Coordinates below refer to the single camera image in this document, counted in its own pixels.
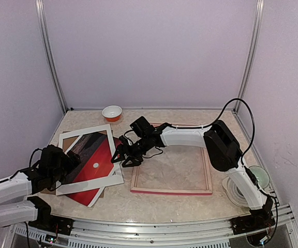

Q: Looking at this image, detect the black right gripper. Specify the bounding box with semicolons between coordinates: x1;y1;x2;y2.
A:
112;135;151;166

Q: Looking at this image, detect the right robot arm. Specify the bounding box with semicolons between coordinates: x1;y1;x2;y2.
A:
111;116;273;229

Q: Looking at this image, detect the orange white bowl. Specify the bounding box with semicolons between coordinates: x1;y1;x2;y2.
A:
102;105;123;122

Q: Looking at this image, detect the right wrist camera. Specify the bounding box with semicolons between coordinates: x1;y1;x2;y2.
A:
119;135;133;146

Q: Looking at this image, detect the red dark sunset photo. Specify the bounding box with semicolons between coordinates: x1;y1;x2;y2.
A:
58;131;124;207

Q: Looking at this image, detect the left aluminium corner post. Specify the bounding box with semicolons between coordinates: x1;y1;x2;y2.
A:
35;0;69;115

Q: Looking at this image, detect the aluminium corner post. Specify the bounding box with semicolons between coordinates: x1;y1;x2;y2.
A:
237;0;264;99
35;0;69;115

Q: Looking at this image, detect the aluminium front rail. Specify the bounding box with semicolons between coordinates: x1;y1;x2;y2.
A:
2;205;298;247

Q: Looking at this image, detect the white mat board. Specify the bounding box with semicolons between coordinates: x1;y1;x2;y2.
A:
55;124;124;196

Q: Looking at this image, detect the green ceramic bowl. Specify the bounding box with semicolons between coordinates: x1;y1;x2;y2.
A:
249;165;270;189

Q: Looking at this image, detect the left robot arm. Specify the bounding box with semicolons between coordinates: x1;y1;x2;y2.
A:
0;145;81;235

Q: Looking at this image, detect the pink wooden picture frame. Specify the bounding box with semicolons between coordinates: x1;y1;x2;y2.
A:
130;122;214;196

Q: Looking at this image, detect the right aluminium corner post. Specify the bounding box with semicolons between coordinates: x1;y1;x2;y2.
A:
237;0;264;99

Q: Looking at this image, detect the brown cardboard backing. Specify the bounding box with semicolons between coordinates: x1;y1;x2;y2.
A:
39;136;106;199

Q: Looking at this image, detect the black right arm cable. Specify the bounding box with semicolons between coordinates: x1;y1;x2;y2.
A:
176;98;279;233

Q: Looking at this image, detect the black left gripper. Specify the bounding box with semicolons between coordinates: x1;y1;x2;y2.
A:
49;150;80;185

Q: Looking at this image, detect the white swirl plate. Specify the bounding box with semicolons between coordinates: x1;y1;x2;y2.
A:
221;177;269;208

